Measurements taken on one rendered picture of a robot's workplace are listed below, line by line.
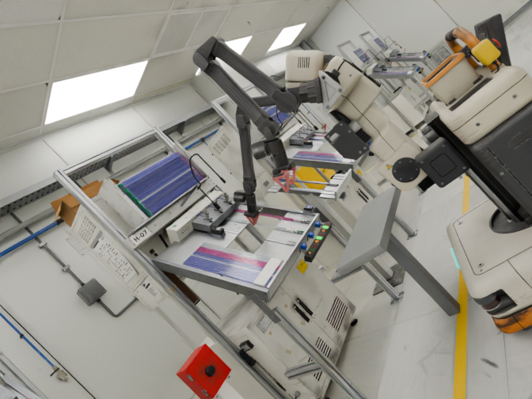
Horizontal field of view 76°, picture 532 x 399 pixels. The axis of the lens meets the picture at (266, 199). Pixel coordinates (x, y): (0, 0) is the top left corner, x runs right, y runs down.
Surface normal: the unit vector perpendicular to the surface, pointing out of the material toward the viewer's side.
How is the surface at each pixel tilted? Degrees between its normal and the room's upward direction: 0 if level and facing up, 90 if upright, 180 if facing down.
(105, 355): 90
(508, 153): 90
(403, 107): 90
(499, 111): 90
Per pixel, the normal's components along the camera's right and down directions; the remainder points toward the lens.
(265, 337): 0.55, -0.51
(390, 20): -0.46, 0.47
